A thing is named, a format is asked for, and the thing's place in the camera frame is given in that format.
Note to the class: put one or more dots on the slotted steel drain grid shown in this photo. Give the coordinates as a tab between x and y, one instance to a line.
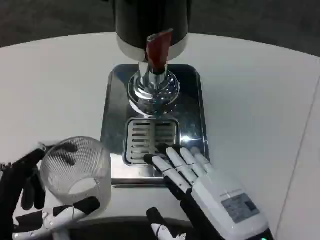
147	141

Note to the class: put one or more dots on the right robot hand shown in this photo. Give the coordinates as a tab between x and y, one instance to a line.
225	197

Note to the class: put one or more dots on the black drink dispenser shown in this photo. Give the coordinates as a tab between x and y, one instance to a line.
152	25

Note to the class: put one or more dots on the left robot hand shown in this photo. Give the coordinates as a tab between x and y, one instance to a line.
15	180

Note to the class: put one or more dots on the chrome tap spout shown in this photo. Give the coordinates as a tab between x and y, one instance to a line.
153	87

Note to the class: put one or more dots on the steel drip tray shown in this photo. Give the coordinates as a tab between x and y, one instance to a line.
155	125

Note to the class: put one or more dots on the clear ribbed glass cup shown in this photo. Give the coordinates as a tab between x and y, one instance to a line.
77	172

